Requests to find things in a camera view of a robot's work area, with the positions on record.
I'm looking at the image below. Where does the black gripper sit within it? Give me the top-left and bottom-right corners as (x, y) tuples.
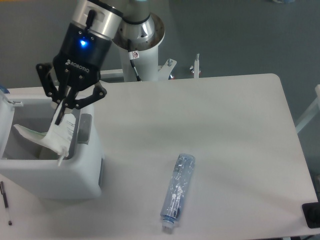
(36, 23), (112, 125)

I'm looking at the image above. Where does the white paper wrapper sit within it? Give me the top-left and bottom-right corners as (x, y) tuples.
(14, 105), (76, 166)

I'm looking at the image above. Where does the crushed clear plastic bottle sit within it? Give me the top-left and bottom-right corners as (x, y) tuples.
(160, 153), (196, 232)

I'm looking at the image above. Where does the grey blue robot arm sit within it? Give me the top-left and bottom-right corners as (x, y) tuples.
(36, 0), (150, 125)

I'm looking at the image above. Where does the white open trash can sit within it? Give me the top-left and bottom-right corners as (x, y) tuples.
(0, 93), (105, 199)

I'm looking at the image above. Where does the black pen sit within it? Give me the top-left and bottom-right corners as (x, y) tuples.
(0, 181), (13, 226)

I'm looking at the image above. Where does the black device at table edge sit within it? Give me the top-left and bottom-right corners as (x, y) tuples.
(302, 202), (320, 229)

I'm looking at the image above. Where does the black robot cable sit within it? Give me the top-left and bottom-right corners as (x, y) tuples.
(126, 38), (143, 82)

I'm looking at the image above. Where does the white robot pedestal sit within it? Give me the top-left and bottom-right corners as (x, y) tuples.
(100, 13), (177, 82)

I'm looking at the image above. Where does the white clamp post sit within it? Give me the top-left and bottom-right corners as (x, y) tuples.
(189, 53), (201, 79)

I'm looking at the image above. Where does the white metal frame right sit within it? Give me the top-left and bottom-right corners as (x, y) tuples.
(295, 84), (320, 134)

